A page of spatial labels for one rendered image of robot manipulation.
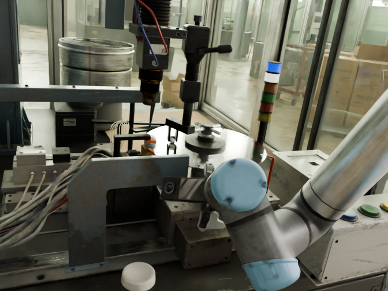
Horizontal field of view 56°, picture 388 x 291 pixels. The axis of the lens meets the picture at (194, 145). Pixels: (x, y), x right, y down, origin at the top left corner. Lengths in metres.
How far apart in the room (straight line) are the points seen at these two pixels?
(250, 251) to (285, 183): 0.60
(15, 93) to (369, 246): 0.94
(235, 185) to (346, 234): 0.41
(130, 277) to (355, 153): 0.50
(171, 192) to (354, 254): 0.45
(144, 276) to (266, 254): 0.34
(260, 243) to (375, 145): 0.20
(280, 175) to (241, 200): 0.63
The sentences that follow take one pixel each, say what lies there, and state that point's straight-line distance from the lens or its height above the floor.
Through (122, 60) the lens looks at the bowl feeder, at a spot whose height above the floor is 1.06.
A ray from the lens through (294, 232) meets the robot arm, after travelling 0.58.
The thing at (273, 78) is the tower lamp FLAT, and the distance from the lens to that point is 1.19.
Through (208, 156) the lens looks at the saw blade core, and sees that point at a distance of 0.91.
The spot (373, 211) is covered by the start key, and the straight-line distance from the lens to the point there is 0.94.
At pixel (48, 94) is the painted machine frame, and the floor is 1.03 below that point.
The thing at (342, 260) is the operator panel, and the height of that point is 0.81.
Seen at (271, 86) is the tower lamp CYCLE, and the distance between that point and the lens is 1.19.
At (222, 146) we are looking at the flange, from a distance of 0.97.
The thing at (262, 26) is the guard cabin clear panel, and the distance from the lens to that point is 1.64.
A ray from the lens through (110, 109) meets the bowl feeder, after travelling 1.59.
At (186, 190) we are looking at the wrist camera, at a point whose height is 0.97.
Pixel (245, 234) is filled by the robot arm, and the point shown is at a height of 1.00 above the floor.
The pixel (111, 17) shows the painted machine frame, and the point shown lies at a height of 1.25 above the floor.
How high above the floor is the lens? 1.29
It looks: 21 degrees down
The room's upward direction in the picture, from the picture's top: 7 degrees clockwise
